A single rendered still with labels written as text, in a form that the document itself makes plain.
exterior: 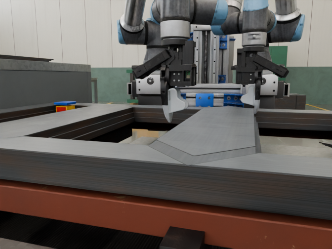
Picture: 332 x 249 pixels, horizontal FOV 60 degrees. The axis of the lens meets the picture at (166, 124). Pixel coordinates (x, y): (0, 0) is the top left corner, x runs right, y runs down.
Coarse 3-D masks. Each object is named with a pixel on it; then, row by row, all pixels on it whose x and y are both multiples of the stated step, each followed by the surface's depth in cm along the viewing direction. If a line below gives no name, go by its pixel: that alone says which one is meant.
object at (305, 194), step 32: (64, 128) 70; (96, 128) 84; (256, 128) 76; (288, 128) 94; (320, 128) 92; (0, 160) 48; (32, 160) 46; (64, 160) 45; (96, 160) 43; (128, 160) 41; (192, 160) 41; (128, 192) 42; (160, 192) 41; (192, 192) 39; (224, 192) 38; (256, 192) 37; (288, 192) 36; (320, 192) 35
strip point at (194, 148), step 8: (168, 144) 50; (176, 144) 50; (184, 144) 50; (192, 144) 50; (200, 144) 50; (208, 144) 50; (216, 144) 50; (224, 144) 50; (232, 144) 50; (192, 152) 45; (200, 152) 45; (208, 152) 45; (216, 152) 45
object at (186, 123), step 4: (180, 124) 71; (184, 124) 71; (188, 124) 71; (192, 124) 71; (196, 124) 71; (200, 124) 71; (204, 124) 71; (208, 124) 71; (212, 124) 71; (216, 124) 71; (220, 124) 71; (224, 124) 71; (228, 124) 71; (232, 124) 71; (236, 124) 71; (240, 124) 71; (244, 124) 71; (248, 124) 71; (252, 124) 71; (244, 128) 65; (248, 128) 65; (252, 128) 65
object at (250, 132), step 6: (180, 126) 68; (186, 126) 68; (192, 126) 68; (198, 126) 68; (192, 132) 61; (198, 132) 61; (204, 132) 61; (210, 132) 61; (216, 132) 61; (222, 132) 61; (228, 132) 61; (234, 132) 61; (240, 132) 61; (246, 132) 61; (252, 132) 61
